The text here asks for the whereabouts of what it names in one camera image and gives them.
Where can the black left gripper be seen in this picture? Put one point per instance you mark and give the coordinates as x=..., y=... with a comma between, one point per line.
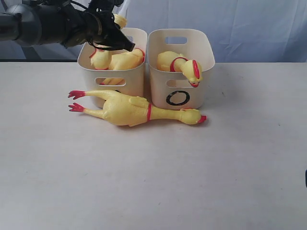
x=101, y=28

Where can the yellow chicken head neck piece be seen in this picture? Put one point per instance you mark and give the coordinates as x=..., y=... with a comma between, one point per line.
x=101, y=59

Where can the headless yellow chicken body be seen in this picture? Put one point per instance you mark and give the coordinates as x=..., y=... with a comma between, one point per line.
x=127, y=60

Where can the yellow rubber chicken front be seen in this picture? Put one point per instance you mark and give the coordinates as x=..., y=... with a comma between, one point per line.
x=170, y=61

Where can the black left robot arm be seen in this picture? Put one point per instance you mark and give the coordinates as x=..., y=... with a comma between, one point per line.
x=40, y=22

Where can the cream bin left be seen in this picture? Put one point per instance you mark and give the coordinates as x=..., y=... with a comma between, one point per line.
x=128, y=81

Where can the whole yellow rubber chicken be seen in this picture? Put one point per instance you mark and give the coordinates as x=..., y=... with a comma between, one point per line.
x=125, y=110

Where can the cream bin with circle mark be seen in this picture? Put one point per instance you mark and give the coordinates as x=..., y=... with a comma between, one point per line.
x=171, y=90

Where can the white backdrop curtain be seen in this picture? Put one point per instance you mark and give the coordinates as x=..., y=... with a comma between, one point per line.
x=238, y=30

